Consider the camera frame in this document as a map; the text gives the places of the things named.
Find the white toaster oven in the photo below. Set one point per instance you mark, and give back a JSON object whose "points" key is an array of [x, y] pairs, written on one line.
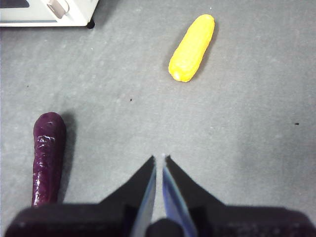
{"points": [[81, 10]]}

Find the white glass oven door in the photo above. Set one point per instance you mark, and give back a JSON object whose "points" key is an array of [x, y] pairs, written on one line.
{"points": [[12, 3]]}

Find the beige oven knob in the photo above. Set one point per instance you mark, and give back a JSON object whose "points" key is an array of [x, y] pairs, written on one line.
{"points": [[58, 8]]}

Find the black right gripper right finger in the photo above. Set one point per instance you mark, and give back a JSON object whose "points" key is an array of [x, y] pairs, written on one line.
{"points": [[234, 219]]}

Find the yellow corn cob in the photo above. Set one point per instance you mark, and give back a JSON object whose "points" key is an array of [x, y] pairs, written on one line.
{"points": [[192, 49]]}

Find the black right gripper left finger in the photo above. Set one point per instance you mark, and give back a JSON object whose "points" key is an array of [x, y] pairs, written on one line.
{"points": [[86, 219]]}

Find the purple eggplant with green stem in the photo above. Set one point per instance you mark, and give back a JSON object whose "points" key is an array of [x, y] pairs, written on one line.
{"points": [[48, 153]]}

